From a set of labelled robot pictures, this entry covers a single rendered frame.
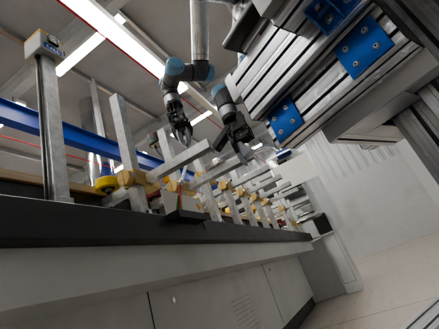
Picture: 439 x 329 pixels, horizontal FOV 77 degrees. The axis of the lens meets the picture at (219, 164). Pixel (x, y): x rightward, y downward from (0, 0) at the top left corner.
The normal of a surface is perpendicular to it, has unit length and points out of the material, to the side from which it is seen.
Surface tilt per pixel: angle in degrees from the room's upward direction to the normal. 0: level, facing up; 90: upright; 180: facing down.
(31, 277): 90
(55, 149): 90
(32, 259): 90
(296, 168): 90
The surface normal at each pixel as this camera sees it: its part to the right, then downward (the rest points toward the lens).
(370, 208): -0.46, -0.23
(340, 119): -0.81, 0.03
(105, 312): 0.84, -0.45
